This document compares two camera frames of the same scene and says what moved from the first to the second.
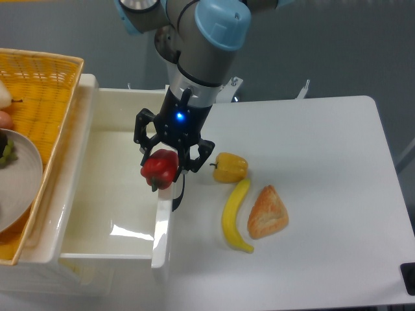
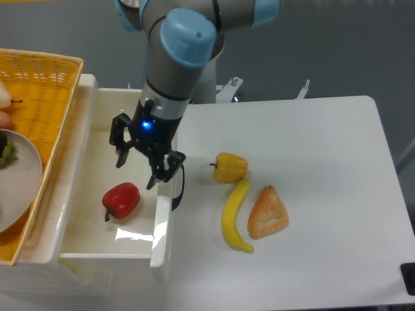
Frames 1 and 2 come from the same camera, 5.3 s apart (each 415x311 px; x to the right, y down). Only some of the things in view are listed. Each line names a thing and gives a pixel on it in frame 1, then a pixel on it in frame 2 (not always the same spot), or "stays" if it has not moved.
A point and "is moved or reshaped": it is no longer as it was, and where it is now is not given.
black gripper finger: [185, 161] -> [160, 173]
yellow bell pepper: [229, 168] stays
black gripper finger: [140, 135] -> [122, 148]
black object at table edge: [408, 273] stays
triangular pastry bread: [268, 214] stays
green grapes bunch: [9, 153] stays
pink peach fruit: [6, 120] stays
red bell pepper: [161, 169] is moved or reshaped
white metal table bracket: [303, 91] stays
